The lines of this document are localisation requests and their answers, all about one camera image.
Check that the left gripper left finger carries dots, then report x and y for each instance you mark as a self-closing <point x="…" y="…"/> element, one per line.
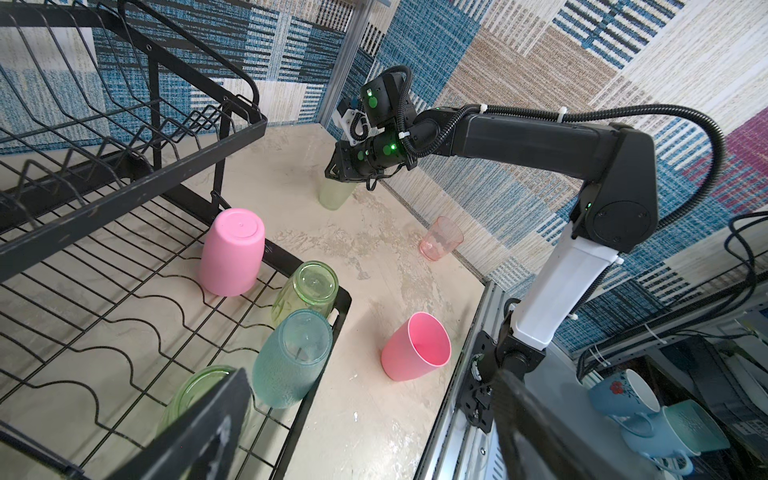
<point x="201" y="443"/>

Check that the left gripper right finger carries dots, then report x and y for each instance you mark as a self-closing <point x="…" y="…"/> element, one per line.
<point x="547" y="428"/>

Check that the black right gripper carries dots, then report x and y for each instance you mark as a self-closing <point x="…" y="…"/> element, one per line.
<point x="350" y="164"/>

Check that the pale green translucent cup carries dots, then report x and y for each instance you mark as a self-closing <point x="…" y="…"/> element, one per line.
<point x="333" y="194"/>

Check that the teal translucent cup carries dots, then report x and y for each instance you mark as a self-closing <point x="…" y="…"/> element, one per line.
<point x="292" y="359"/>

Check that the bright green translucent cup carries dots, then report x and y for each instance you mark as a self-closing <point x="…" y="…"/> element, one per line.
<point x="313" y="285"/>

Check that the pink cup edge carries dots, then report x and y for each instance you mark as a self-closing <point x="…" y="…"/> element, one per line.
<point x="232" y="253"/>

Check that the blue floral mug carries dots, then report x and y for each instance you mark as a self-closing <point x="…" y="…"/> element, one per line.
<point x="626" y="398"/>

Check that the translucent pink cup right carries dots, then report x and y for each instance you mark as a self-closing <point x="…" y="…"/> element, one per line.
<point x="442" y="238"/>

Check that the light teal mug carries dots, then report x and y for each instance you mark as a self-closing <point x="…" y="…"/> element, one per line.
<point x="674" y="436"/>

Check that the opaque pink cup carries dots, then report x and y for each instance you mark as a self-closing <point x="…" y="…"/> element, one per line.
<point x="419" y="346"/>

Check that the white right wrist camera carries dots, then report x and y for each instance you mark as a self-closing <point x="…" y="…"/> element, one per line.
<point x="351" y="118"/>

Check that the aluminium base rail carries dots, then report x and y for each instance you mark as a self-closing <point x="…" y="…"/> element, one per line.
<point x="454" y="449"/>

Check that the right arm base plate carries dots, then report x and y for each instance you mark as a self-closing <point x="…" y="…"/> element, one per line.
<point x="486" y="359"/>

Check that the black wire dish rack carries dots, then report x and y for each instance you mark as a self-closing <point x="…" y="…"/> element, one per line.
<point x="126" y="127"/>

